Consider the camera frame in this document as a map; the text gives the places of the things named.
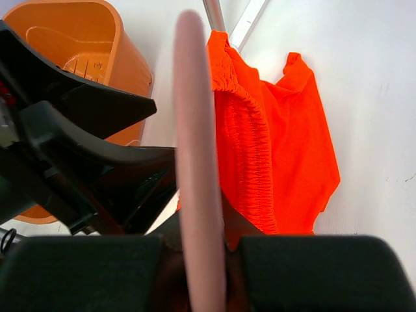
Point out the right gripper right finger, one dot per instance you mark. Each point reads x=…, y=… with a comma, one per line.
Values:
x=316, y=273

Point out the orange plastic basket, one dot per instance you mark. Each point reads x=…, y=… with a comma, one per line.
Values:
x=86, y=38

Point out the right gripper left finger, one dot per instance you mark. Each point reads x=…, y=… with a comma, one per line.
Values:
x=99, y=273

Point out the pink clothes hanger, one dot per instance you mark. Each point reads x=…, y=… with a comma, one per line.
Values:
x=197, y=173

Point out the silver clothes rack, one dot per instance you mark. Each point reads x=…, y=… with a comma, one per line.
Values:
x=238, y=21

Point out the orange shorts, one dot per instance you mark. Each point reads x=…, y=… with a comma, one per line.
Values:
x=277, y=165

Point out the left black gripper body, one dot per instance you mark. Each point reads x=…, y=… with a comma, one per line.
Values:
x=23, y=184

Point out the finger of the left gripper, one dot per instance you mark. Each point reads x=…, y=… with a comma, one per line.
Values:
x=125, y=187
x=27, y=78

